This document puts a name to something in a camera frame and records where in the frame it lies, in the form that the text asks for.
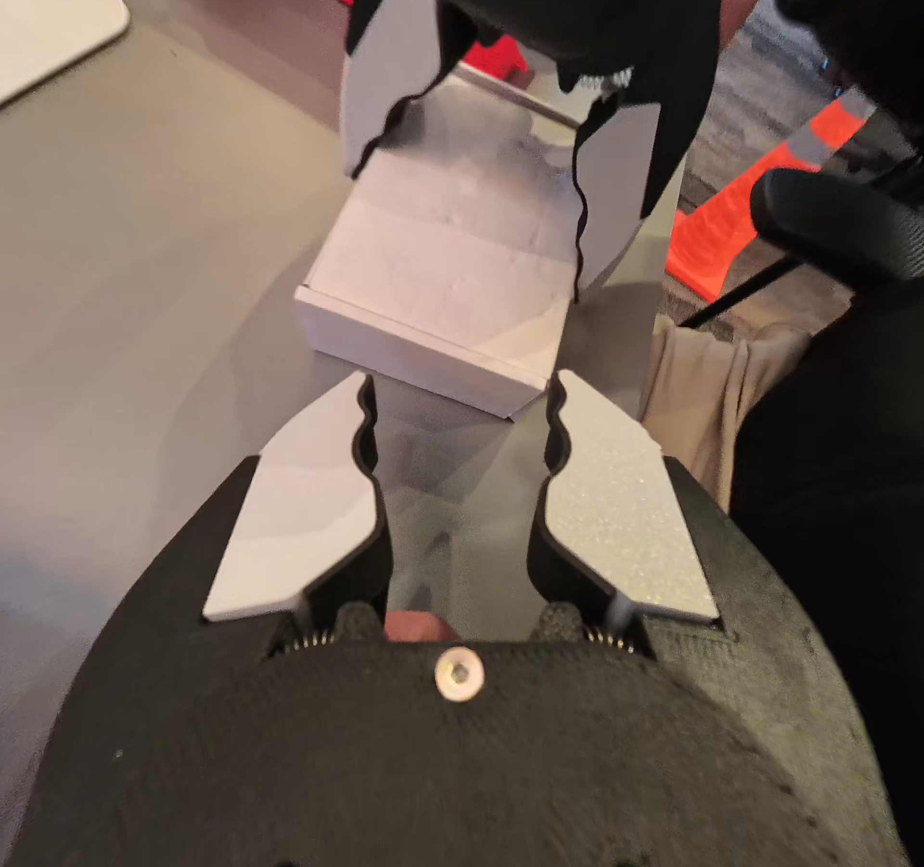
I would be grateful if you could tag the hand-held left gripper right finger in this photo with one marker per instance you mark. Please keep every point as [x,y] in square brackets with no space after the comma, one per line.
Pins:
[621,520]

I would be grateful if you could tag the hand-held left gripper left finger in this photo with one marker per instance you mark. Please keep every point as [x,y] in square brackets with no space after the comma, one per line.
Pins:
[289,520]

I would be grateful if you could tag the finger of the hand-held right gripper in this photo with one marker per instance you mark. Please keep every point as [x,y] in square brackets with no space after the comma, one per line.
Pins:
[617,181]
[386,51]

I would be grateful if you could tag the white cardboard box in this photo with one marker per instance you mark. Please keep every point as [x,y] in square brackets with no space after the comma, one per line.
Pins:
[433,289]

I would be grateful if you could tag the orange traffic cone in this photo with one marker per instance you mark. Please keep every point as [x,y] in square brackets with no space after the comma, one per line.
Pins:
[751,217]

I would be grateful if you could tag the beige cloth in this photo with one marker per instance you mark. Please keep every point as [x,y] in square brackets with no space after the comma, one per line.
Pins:
[693,391]

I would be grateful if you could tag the person's black garment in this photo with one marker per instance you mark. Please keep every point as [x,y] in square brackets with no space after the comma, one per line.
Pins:
[830,463]

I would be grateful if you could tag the white rounded mat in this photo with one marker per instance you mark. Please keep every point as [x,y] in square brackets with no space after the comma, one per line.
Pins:
[43,15]

